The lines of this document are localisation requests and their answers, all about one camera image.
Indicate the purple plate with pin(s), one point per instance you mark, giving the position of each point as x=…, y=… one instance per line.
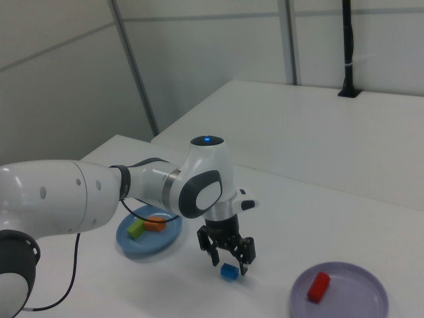
x=351, y=298

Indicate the green block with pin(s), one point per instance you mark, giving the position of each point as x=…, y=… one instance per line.
x=136, y=230

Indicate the red cylinder block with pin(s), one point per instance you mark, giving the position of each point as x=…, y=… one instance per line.
x=318, y=287

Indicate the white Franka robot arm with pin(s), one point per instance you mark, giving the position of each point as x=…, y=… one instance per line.
x=66, y=198

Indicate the grey partition post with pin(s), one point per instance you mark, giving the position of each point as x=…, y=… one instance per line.
x=132, y=66
x=293, y=43

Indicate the orange block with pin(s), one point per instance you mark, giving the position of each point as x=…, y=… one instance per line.
x=155, y=225

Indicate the black pole with base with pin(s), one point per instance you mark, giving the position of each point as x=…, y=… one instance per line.
x=348, y=49

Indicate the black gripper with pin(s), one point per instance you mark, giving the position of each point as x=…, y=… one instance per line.
x=222, y=230

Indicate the blue block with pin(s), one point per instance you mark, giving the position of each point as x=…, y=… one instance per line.
x=228, y=273

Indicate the blue plate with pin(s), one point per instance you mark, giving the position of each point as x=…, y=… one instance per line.
x=155, y=246

